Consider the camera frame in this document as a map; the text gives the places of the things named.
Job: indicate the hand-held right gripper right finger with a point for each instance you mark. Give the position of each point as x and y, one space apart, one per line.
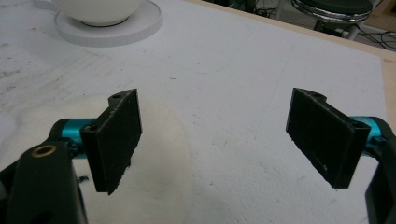
323 140

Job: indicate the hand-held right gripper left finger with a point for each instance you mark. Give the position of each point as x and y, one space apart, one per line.
113 143

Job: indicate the white foam table mat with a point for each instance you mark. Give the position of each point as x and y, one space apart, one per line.
224 81

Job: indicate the white round saucer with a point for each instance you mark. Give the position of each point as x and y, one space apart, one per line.
137 28

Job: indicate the black stool with chrome rim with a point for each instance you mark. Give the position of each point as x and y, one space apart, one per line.
336 11

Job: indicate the white cup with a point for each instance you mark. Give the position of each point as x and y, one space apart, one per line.
99 11

